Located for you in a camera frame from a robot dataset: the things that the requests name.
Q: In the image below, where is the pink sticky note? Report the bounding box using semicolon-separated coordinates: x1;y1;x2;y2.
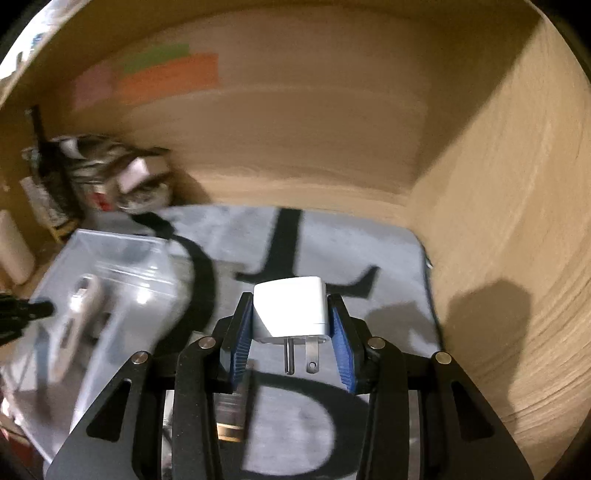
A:
71;62;116;110

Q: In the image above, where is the white cylinder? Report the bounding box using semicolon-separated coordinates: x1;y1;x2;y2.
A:
0;209;36;285

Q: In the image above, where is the grey mat with black letters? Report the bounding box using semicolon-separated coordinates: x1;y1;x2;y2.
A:
0;204;440;480

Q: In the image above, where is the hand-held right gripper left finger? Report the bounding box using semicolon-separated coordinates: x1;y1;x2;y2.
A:
45;292;254;480

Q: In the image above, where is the white power bank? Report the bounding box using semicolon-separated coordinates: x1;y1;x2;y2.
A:
50;274;105;385

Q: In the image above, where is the white plug adapter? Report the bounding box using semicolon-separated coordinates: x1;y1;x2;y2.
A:
253;276;331;374

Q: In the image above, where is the small pale box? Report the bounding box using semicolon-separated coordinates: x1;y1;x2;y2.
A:
116;157;154;193

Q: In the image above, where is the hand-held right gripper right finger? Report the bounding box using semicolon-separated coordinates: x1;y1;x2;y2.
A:
327;294;535;480

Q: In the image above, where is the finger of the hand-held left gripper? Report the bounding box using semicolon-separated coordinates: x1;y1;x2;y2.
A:
0;294;53;345

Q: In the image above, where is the clear plastic storage box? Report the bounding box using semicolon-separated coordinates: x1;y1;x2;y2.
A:
8;229;186;463

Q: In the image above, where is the green sticky note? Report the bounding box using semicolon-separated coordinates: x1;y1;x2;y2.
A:
121;43;191;75

